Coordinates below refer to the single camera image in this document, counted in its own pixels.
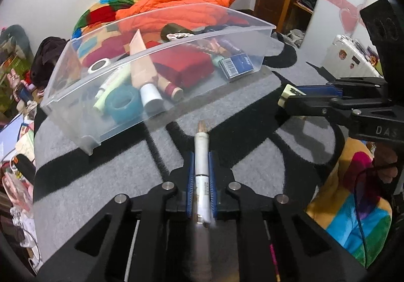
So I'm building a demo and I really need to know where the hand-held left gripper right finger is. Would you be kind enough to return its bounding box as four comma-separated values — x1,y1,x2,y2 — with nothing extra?
208,151,369,282

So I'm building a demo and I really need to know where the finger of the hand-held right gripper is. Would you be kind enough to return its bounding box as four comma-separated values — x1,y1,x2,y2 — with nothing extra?
276,96,367,131
297,61,392,100

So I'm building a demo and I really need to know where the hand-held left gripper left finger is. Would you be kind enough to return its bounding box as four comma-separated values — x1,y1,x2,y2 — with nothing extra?
36,151,194,282

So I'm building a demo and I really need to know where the yellow eraser black print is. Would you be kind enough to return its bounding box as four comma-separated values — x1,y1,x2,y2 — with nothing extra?
279,85,300,106

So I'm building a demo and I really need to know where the white pen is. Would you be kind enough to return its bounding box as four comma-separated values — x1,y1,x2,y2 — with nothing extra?
192,120,217,229

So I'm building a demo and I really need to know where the blue box with barcode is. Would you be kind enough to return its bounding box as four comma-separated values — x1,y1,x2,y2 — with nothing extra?
219,53,255,81

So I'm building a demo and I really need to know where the teal tape roll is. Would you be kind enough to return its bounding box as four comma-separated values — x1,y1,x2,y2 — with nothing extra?
106,83,141,123

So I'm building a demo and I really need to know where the beige tube red cap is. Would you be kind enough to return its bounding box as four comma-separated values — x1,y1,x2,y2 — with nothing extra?
155,70,184,101

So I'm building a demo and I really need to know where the red fabric pouch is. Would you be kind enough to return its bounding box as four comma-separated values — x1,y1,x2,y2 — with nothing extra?
153,48,217,88

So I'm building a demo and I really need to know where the pale green tube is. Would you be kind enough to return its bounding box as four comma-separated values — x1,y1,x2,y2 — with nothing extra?
93,75,135,115

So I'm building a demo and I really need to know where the beige tube white cap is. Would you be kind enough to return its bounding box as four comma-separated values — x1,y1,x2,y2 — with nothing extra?
129,30,165,114

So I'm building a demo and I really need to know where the clear plastic bin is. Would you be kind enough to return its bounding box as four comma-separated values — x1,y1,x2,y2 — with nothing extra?
40,2,276,156

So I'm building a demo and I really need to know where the person's right hand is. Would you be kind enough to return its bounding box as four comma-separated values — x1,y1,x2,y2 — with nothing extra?
372,142,400,182

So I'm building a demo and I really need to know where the white suitcase with stickers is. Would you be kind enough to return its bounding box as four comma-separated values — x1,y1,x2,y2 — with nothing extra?
322,34,384,79

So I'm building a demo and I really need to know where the white grey bundle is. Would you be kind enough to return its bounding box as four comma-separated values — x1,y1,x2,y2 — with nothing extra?
289,30,305,46

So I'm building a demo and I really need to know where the brown purple tube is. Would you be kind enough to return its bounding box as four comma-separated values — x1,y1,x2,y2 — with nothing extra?
218,38,240,57

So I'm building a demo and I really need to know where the colourful patchwork blanket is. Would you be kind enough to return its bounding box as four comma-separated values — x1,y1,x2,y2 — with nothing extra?
72,0,393,268

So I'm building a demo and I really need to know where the white tube red print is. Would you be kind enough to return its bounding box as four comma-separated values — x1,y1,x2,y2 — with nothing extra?
96,66,131,99

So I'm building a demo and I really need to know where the white tape roll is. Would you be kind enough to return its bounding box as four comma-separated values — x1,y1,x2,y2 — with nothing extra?
88,59,111,74

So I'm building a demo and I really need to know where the black pouch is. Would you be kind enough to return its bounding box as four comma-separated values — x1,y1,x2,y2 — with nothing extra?
14,154,37,178

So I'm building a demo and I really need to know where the orange quilt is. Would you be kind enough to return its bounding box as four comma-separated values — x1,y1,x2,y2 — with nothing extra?
115,0,250,36

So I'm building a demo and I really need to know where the stack of books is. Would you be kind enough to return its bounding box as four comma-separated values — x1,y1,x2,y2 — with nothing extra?
14,124,35,163

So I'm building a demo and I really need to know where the pink glass bottle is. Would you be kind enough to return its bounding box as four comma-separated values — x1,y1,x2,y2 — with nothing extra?
2,173,34,211

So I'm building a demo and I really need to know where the dark purple cloth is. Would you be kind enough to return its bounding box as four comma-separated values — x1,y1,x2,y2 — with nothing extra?
30,36,68,87

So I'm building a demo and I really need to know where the blue book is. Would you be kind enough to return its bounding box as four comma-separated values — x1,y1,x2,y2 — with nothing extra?
0,113,24,159

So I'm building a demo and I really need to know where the green box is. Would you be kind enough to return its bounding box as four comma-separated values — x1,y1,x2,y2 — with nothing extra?
0,55,24,115

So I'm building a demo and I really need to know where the teal bag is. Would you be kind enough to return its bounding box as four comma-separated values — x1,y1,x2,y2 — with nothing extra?
0,25,34,65

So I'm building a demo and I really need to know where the braided cord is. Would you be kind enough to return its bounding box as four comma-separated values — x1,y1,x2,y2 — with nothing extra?
166,32,221,57

